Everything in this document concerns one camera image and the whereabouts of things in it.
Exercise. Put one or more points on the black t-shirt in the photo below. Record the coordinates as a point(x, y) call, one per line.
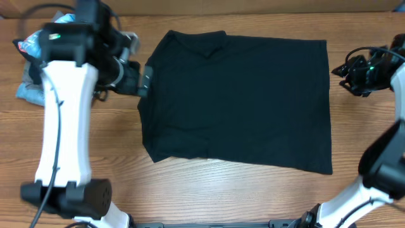
point(257, 100)

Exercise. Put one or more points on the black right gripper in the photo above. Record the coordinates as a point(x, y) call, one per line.
point(352, 68)

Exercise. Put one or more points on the blue denim jeans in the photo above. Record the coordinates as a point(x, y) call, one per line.
point(31, 93)

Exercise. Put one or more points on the grey folded garment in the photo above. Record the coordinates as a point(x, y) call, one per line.
point(28, 80)

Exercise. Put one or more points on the light blue printed shirt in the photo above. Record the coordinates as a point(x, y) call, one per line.
point(31, 46)

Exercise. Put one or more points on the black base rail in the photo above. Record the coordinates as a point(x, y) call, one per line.
point(278, 223)

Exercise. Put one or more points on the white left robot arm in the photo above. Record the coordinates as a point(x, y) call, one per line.
point(81, 62)

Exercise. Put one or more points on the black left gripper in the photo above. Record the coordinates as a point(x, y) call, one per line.
point(131, 86)

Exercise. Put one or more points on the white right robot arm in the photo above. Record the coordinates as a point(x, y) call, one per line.
point(380, 179)

